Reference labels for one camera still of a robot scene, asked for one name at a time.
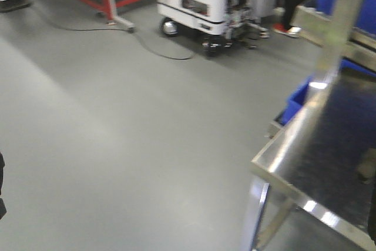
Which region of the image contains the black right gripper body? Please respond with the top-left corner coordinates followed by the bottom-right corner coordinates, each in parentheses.
top-left (367, 187), bottom-right (376, 242)

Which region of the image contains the lower blue plastic bin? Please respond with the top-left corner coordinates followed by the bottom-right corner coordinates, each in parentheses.
top-left (274, 58), bottom-right (375, 126)

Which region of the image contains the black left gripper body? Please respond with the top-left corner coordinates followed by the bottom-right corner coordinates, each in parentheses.
top-left (0, 154), bottom-right (6, 219)

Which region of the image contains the black floor cable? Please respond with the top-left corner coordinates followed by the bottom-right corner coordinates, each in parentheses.
top-left (32, 1), bottom-right (196, 61)

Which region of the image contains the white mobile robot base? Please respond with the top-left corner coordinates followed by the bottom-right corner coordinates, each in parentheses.
top-left (157, 0), bottom-right (270, 58)

